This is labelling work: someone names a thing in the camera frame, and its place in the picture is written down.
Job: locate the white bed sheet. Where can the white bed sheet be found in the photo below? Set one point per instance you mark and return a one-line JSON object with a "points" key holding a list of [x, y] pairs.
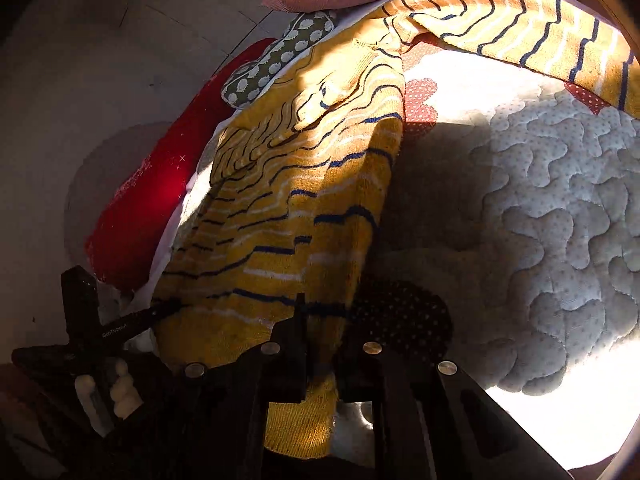
{"points": [[172, 232]]}

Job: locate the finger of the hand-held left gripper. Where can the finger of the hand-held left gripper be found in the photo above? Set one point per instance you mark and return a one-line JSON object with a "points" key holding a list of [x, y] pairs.
{"points": [[135, 322]]}

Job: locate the yellow striped sweater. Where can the yellow striped sweater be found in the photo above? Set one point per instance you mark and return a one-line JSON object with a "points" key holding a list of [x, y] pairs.
{"points": [[300, 220]]}

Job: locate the green hedgehog print pillow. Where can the green hedgehog print pillow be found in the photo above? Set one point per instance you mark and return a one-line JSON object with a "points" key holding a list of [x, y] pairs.
{"points": [[270, 65]]}

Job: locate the quilted dotted bed blanket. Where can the quilted dotted bed blanket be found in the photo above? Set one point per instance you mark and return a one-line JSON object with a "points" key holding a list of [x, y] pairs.
{"points": [[525, 185]]}

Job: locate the red pillow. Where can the red pillow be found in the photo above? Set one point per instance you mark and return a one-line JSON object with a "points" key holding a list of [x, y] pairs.
{"points": [[145, 210]]}

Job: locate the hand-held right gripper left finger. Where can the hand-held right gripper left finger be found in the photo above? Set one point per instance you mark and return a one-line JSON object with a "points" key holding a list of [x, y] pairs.
{"points": [[292, 360]]}

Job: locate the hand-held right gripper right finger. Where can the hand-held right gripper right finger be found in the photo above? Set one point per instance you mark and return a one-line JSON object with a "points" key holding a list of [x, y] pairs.
{"points": [[360, 375]]}

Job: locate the person's left hand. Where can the person's left hand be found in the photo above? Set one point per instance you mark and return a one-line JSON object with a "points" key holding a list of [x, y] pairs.
{"points": [[127, 395]]}

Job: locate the round grey wall panel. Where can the round grey wall panel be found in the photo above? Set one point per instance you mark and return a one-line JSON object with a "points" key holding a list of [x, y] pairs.
{"points": [[95, 175]]}

